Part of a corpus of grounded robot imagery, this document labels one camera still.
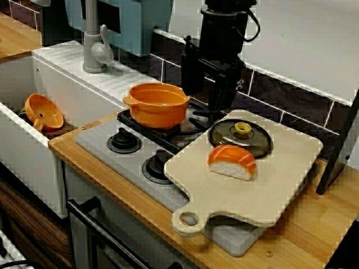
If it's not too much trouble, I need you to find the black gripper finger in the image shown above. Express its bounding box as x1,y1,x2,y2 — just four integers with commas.
181,53,207,96
208,67,244,113

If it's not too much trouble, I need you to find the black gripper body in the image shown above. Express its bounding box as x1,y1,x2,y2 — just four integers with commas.
182,8,249,71

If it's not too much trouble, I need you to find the brown glass lid yellow knob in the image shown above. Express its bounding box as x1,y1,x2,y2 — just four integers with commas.
207,117,274,160

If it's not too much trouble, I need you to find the salmon nigiri sushi toy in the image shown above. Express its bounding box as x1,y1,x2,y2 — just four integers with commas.
206,144,257,181

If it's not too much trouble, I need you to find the orange toy cooking pot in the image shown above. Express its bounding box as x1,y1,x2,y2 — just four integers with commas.
122,83,194,131

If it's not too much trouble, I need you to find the black burner grate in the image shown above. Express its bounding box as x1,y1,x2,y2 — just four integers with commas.
117,99,227,154

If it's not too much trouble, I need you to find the teal box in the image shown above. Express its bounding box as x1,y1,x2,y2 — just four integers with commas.
64,0,173,57

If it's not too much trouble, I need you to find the black stove knob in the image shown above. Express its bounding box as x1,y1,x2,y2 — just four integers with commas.
106,127,143,154
141,148,176,185

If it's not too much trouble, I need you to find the grey toy faucet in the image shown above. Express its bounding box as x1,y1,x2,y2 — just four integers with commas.
82,0,114,75

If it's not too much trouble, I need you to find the pale wooden cutting board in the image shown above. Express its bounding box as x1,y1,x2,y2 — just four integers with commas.
163,109,324,238

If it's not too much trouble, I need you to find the grey toy stove top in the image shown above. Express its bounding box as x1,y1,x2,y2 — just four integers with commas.
75,110,319,257

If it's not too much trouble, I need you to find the dark slanted panel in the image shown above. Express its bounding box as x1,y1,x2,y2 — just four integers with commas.
316,89,359,196

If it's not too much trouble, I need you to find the orange toy strainer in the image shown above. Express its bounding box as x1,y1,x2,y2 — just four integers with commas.
24,93,66,133

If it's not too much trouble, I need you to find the wooden side table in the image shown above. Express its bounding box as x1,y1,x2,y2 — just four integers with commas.
0,12,45,61

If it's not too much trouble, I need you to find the white toy sink basin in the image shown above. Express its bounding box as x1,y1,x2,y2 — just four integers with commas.
0,40,135,220

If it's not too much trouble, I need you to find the brown wood grain cabinet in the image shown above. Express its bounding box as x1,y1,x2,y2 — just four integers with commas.
0,179,71,269

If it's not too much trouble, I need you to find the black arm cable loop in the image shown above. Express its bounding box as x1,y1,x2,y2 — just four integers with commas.
243,7,262,43

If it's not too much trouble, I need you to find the black oven door handle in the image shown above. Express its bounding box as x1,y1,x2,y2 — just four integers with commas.
66,196,183,269

